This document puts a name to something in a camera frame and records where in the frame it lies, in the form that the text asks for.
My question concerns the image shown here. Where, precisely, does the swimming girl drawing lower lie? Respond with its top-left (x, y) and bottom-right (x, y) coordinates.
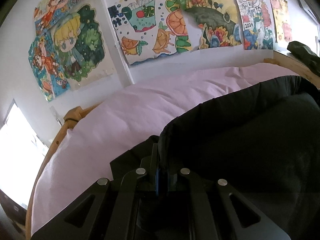
top-left (28, 30), bottom-right (70, 102)

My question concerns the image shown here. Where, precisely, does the orange hair girl drawing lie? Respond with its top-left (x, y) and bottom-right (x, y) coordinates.
top-left (34, 0), bottom-right (79, 35)

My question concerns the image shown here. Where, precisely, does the bright window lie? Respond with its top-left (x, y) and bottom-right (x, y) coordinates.
top-left (1, 101), bottom-right (48, 209)

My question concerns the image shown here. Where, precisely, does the white air conditioner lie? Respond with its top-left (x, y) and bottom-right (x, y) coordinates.
top-left (297, 0), bottom-right (319, 25)

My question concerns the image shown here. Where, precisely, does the black puffer jacket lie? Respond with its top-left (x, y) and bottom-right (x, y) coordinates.
top-left (157, 75), bottom-right (319, 239)

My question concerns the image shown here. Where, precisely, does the pink pigs drawing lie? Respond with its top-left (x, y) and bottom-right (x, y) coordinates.
top-left (270, 0), bottom-right (292, 43)

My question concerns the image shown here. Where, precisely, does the pink bed sheet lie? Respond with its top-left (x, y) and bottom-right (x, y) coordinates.
top-left (31, 62), bottom-right (301, 237)

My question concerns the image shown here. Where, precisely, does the landscape hill drawing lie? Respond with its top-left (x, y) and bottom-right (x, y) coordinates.
top-left (179, 0), bottom-right (241, 49)

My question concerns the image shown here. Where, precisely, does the dark green jacket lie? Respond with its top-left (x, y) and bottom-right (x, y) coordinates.
top-left (287, 41), bottom-right (320, 76)

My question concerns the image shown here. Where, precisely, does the wooden bed frame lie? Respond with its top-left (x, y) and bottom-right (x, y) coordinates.
top-left (24, 50), bottom-right (320, 240)

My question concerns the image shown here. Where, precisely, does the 2024 dragon drawing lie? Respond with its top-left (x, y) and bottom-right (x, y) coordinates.
top-left (236, 0), bottom-right (273, 50)

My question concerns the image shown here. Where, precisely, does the juice and oranges drawing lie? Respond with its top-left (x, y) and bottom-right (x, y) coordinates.
top-left (107, 0), bottom-right (193, 65)

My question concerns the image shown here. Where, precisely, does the blond boy drawing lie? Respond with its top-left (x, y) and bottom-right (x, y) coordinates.
top-left (50, 0), bottom-right (117, 90)

